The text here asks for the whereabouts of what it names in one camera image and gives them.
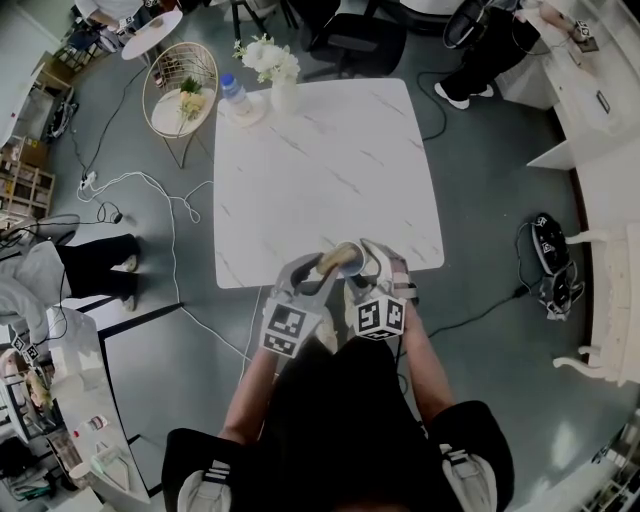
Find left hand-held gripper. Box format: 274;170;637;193
260;251;343;359

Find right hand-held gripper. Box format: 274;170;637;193
344;239;419;343

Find tan sponge cloth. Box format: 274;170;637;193
318;246;361;276

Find person's left forearm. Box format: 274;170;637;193
221;344;282;446

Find person's right forearm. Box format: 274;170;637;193
399;319;457;426

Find person's right hand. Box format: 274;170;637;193
390;258;413;291

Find person's right shoe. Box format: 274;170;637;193
341;284;362;332

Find person's shoe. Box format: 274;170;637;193
341;284;362;332
319;304;342;357

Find person's left shoe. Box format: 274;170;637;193
319;304;342;357

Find person's black clothing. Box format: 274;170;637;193
161;337;517;512

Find white round coaster plate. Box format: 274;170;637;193
219;91;267;127

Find spare black hand-held gripper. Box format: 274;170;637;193
533;211;571;276

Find white ceramic vase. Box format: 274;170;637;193
269;79;302;117

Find clear water bottle blue cap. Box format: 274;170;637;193
219;72;252;118

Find yellow flower bunch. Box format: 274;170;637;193
176;76;208;124

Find white flower bouquet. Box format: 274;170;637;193
231;33;302;87

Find black office chair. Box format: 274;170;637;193
299;0;409;82

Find glossy white desk black legs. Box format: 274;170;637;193
44;299;186;504

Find white ornate chair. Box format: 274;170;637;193
551;221;640;390

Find small clear bottle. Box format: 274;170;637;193
73;415;109;439

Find white cabinet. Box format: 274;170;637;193
499;0;640;237

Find wooden shelf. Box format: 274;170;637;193
0;159;58;219

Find white round side table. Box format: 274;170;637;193
120;9;185;62

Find long black cable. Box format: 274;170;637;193
426;222;547;342

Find white cable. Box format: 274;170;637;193
76;170;265;382

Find black looped cable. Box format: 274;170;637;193
416;70;448;142

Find round wire side table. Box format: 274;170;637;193
141;41;220;171

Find white backpack strap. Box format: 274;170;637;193
439;443;499;512
176;458;233;512

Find black frame chair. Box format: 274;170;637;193
230;0;302;44

